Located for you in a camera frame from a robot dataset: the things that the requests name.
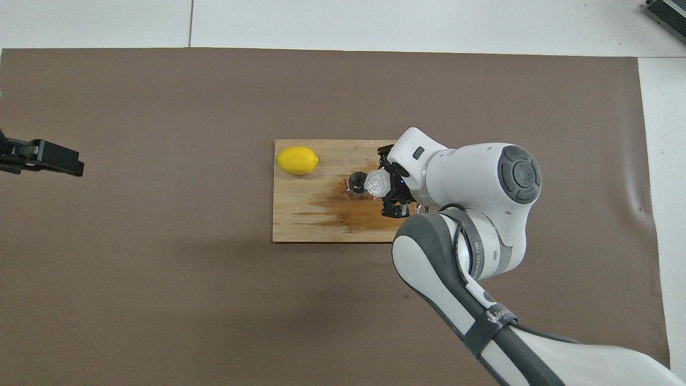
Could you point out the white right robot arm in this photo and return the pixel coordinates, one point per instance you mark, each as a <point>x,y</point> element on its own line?
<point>471,177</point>

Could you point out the clear faceted glass cup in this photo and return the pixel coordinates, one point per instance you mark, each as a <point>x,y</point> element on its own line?
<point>377,183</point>

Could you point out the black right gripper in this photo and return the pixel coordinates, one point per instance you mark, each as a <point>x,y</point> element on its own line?
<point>402,187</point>

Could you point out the steel jigger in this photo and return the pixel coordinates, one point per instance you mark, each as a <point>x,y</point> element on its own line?
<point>355,186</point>

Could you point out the brown table mat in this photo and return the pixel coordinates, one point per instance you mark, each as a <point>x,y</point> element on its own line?
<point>161,295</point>

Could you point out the grey ribbed device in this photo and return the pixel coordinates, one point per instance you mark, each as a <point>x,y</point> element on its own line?
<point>670,12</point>

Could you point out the wooden cutting board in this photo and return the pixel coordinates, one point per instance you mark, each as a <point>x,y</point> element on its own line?
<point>300,214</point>

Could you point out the yellow lemon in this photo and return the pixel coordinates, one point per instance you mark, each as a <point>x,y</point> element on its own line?
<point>297,161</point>

